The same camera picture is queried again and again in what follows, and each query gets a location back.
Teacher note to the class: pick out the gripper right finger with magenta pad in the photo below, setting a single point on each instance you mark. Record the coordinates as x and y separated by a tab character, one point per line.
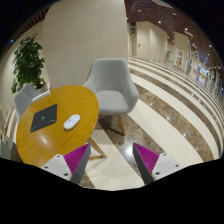
153	166

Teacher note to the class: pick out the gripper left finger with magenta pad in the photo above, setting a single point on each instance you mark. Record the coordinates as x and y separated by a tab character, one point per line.
71	166

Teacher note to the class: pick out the white computer mouse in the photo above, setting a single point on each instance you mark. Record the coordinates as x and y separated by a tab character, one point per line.
71	122

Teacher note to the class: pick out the round wooden table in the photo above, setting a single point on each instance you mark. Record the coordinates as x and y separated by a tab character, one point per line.
36	148

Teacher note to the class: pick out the grey chair behind table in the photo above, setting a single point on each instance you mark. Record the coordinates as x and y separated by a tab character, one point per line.
27	95

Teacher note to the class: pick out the grey armchair with wooden legs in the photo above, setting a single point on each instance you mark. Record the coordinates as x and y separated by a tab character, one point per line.
111	82

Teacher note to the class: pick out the red and white banner stand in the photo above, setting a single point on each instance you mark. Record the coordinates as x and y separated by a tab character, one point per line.
179	59

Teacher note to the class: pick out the green potted plant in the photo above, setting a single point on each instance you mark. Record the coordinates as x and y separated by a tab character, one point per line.
28	65

